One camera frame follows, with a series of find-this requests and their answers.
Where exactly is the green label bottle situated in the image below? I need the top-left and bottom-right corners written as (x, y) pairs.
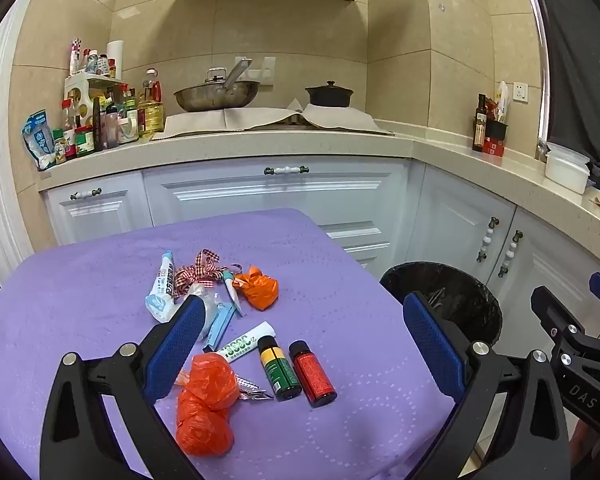
top-left (257, 335), bottom-right (302, 402)

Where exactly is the black trash bin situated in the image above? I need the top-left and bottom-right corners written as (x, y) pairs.
top-left (378, 261), bottom-right (503, 361)

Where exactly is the red plaid ribbon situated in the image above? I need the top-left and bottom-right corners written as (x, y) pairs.
top-left (172, 249), bottom-right (243, 301)

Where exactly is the dark olive oil bottle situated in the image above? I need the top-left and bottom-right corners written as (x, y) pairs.
top-left (472, 93), bottom-right (490, 152)

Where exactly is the white paper towel roll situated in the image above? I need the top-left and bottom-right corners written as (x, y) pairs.
top-left (106, 40), bottom-right (125, 80)

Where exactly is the blue paper box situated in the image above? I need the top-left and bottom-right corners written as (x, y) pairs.
top-left (202, 302), bottom-right (237, 353)

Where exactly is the white plastic container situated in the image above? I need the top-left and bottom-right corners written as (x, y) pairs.
top-left (545, 142), bottom-right (591, 195)

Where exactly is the yellow cooking oil bottle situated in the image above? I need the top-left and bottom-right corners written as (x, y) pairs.
top-left (139, 92), bottom-right (166, 133)

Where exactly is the white condiment rack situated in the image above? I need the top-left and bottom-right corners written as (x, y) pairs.
top-left (64, 72), bottom-right (118, 126)

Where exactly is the white blue toothpaste tube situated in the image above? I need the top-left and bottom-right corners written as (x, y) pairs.
top-left (145, 251), bottom-right (177, 323)

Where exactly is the white door frame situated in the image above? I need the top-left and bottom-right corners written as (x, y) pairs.
top-left (0, 0), bottom-right (56, 261)

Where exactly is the dark curtain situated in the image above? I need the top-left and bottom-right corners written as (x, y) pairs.
top-left (530, 0), bottom-right (600, 176)

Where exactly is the large orange plastic bag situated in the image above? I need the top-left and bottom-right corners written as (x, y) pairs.
top-left (175, 352), bottom-right (241, 457)

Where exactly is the teal-capped white tube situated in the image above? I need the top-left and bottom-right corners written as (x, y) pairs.
top-left (221, 270), bottom-right (245, 317)

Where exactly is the blue white packet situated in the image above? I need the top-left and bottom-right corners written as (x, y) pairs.
top-left (21, 109), bottom-right (57, 171)

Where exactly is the red label bottle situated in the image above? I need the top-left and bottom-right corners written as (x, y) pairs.
top-left (288, 340), bottom-right (338, 408)

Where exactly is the purple tablecloth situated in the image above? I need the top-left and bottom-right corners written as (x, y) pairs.
top-left (0, 207), bottom-right (463, 480)

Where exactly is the person's right hand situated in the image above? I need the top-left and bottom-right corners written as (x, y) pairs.
top-left (570, 412), bottom-right (600, 468)

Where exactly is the steel spatula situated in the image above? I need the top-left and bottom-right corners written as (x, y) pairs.
top-left (222, 58), bottom-right (253, 92)

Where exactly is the white kitchen cabinet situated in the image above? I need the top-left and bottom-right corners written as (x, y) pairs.
top-left (40, 157), bottom-right (600, 361)

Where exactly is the black cooking pot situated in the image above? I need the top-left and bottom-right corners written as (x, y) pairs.
top-left (305, 80), bottom-right (355, 108)

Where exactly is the steel wok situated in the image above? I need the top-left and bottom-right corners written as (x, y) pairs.
top-left (173, 80), bottom-right (261, 113)

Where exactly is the silver foil wrapper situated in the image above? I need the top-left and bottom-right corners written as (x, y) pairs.
top-left (235, 374), bottom-right (275, 403)

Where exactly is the white green tube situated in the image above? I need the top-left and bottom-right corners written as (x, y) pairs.
top-left (215, 321), bottom-right (276, 362)

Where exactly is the group of condiment bottles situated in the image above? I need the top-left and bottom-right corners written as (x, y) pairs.
top-left (52, 37), bottom-right (163, 161)

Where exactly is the beige stove cover cloth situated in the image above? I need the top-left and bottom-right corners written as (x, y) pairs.
top-left (150, 99), bottom-right (396, 138)

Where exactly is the clear plastic wrapper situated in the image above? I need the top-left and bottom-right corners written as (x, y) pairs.
top-left (182, 282), bottom-right (227, 343)

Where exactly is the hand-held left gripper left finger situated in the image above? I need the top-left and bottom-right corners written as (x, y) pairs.
top-left (40, 294), bottom-right (207, 480)

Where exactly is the small orange plastic bag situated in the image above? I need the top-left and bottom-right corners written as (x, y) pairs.
top-left (231, 266), bottom-right (280, 312)

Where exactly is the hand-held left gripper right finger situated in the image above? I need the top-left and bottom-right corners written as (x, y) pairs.
top-left (402, 291), bottom-right (573, 480)

